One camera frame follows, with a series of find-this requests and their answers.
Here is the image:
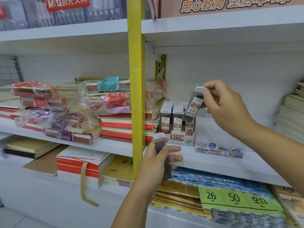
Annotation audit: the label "person's left hand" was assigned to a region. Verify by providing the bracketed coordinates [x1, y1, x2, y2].
[133, 140, 184, 200]

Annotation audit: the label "person's right hand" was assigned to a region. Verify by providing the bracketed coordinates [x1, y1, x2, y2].
[202, 80, 259, 140]

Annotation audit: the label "rows of lead cases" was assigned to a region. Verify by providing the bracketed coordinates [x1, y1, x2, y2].
[159, 102, 196, 136]

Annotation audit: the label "person's right forearm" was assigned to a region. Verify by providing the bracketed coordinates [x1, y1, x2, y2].
[243, 125, 304, 195]

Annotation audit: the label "clear display of green purple tubes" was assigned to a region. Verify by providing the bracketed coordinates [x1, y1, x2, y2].
[195, 116, 246, 159]

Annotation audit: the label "yellow notebook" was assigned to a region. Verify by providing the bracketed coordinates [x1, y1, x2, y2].
[102, 154, 134, 188]

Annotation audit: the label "stack of gold paper packs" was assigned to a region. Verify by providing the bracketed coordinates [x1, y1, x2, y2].
[149, 179, 213, 220]

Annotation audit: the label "stack of blue paper packs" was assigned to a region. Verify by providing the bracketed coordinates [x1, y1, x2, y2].
[171, 166, 272, 195]

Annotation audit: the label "red-spine notebook stack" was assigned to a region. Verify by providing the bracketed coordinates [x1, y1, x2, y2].
[97, 111, 160, 145]

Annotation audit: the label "beige notebook stack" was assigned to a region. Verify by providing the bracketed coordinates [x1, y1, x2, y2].
[268, 184, 304, 228]
[273, 80, 304, 144]

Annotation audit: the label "pink paper sheet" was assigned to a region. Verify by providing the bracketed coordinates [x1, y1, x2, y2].
[108, 106, 131, 114]

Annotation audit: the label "wrapped purple-band notebook stack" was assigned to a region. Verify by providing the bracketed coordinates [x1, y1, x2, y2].
[15, 108, 101, 145]

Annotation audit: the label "crumpled plastic-wrapped notebook pack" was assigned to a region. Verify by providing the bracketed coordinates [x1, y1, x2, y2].
[145, 68, 167, 110]

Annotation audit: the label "red white receipt book bundle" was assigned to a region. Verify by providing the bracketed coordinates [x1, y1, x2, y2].
[56, 146, 116, 186]

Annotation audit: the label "wrapped red-band notebook pack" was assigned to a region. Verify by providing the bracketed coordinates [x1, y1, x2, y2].
[82, 91, 131, 111]

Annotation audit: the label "wrapped teal-band notebook pack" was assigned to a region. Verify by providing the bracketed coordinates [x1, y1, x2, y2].
[78, 77, 130, 92]

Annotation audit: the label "brown kraft folder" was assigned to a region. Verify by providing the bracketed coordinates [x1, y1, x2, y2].
[22, 144, 69, 176]

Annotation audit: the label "wrapped red-band notebook stack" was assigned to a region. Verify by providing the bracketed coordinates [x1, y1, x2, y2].
[8, 81, 81, 110]

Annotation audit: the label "orange pink sign board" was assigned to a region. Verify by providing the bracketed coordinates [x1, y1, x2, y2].
[160, 0, 304, 19]

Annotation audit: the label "tan notebooks with black spine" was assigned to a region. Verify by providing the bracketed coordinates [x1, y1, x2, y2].
[3, 137, 61, 159]

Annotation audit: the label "red white striped pack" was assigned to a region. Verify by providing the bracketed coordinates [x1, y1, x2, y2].
[147, 0, 162, 20]

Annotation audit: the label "flat red white book stack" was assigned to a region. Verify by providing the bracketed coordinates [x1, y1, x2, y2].
[0, 92, 24, 120]

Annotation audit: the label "clear pen packs red label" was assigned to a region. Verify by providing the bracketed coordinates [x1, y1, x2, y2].
[0, 0, 129, 31]

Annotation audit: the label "beige paper strap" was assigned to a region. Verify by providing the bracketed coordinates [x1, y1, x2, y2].
[80, 161, 104, 208]

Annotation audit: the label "yellow slotted bracket rail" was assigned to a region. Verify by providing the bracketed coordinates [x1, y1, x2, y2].
[155, 54, 167, 81]

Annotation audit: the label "yellow shelf post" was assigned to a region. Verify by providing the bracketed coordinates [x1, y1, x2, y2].
[126, 0, 147, 180]

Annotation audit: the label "grey wire grid panel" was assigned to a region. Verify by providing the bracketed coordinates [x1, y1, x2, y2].
[0, 55, 24, 87]

